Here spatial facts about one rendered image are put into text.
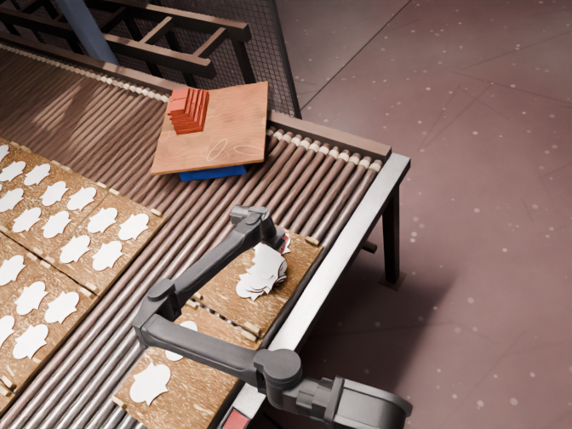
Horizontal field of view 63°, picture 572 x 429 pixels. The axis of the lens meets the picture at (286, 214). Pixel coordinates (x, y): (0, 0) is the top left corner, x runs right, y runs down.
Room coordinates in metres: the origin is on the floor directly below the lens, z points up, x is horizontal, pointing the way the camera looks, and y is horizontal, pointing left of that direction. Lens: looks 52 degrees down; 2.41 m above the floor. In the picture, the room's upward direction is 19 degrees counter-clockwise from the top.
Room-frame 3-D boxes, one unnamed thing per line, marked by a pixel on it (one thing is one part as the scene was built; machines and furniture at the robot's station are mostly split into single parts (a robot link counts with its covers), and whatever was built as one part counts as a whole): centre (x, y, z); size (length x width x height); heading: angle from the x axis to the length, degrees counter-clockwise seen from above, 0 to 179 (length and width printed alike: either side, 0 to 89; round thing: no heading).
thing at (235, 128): (1.67, 0.19, 1.03); 0.50 x 0.50 x 0.02; 74
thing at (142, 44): (3.38, 1.00, 0.51); 2.98 x 0.39 x 1.02; 42
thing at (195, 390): (0.64, 0.48, 0.93); 0.41 x 0.35 x 0.02; 133
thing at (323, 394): (0.27, 0.05, 1.45); 0.09 x 0.08 x 0.12; 145
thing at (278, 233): (0.91, 0.08, 1.18); 0.10 x 0.07 x 0.07; 37
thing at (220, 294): (0.93, 0.17, 0.93); 0.41 x 0.35 x 0.02; 131
